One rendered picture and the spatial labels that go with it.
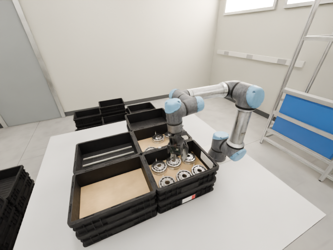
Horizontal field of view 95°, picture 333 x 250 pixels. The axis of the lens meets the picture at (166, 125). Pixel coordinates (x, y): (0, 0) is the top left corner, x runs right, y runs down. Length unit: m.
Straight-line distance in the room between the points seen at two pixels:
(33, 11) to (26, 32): 0.37
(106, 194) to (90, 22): 3.22
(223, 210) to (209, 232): 0.16
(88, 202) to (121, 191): 0.17
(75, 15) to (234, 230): 3.72
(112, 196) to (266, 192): 0.98
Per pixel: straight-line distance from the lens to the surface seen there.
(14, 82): 4.01
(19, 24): 3.80
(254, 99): 0.96
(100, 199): 1.00
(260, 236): 1.10
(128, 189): 0.99
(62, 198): 1.29
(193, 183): 0.95
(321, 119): 2.49
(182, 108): 0.69
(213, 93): 0.95
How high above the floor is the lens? 1.61
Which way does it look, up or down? 32 degrees down
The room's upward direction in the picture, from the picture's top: 1 degrees counter-clockwise
